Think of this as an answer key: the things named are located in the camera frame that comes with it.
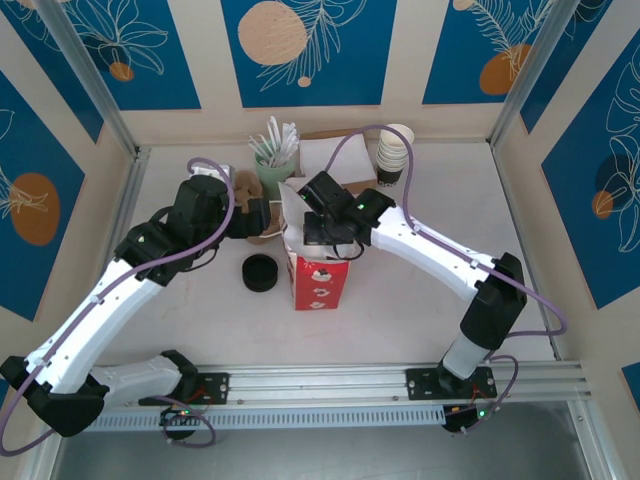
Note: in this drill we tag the red printed paper bag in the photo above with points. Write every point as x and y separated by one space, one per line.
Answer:
320 285

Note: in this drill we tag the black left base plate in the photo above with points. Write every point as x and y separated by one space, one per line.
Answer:
215 387

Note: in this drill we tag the control circuit board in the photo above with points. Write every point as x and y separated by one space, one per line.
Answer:
465 420
175 417

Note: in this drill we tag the green straw holder cup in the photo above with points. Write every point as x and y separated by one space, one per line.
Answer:
272 175

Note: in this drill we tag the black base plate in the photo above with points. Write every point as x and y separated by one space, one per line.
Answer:
215 387
422 384

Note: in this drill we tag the aluminium left side rail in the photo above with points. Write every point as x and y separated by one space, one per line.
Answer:
127 190

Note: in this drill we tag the stack of brown cup carriers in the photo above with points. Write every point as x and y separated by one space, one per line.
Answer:
250 185

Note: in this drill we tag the aluminium right side rail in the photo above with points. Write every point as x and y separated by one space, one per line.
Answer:
515 200

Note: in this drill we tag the aluminium right frame post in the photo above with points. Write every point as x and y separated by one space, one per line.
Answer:
530 70

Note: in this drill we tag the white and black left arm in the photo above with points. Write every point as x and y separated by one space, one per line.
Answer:
90 320

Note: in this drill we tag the left control circuit board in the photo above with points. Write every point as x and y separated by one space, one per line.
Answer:
175 417

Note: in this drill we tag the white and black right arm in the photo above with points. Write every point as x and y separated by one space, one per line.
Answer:
440 255

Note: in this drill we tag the aluminium left frame post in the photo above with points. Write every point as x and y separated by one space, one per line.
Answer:
80 65

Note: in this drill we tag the stack of black cup lids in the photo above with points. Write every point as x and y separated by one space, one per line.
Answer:
260 274

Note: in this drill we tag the aluminium frame post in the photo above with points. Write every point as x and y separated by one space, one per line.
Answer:
80 65
530 70

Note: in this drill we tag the right control circuit board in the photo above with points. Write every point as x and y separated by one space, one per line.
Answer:
465 420

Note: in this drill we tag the brown napkin tray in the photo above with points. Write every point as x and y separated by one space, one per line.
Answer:
362 187

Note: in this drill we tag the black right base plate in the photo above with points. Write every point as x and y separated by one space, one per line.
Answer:
422 384

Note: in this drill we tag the white wrapped straw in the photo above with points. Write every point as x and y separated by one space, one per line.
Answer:
288 139
259 147
275 137
294 144

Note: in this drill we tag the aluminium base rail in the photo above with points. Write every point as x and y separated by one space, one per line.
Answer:
325 382

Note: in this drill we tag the stack of white paper cups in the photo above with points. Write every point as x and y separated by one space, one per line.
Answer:
395 150

